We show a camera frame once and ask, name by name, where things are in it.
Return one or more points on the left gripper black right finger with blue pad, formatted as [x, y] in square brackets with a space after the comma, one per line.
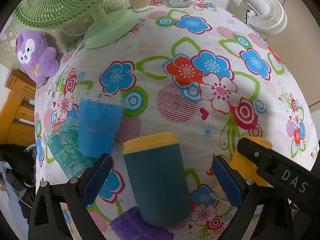
[275, 221]

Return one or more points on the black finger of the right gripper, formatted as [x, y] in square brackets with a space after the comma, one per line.
[299, 184]

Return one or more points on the orange plastic cup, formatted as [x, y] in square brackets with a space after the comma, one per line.
[246, 168]

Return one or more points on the purple plastic cup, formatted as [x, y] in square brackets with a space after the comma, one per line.
[130, 226]

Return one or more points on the turquoise glitter plastic cup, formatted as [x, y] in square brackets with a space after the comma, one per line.
[62, 140]

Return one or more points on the blue plastic cup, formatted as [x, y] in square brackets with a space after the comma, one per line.
[99, 120]

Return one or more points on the black clothing pile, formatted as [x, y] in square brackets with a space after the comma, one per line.
[21, 174]

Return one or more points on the wooden chair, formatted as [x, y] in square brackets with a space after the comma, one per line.
[17, 114]

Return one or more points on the teal tumbler yellow rim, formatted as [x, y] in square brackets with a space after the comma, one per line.
[155, 168]

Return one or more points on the floral tablecloth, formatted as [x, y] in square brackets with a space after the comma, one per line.
[198, 72]

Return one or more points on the purple plush toy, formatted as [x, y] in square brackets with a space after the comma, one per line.
[35, 56]

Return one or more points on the white floor fan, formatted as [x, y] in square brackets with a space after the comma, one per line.
[269, 16]

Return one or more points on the green desk fan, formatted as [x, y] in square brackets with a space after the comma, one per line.
[75, 7]

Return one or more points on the beige patterned wall cloth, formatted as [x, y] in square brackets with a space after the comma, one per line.
[75, 12]

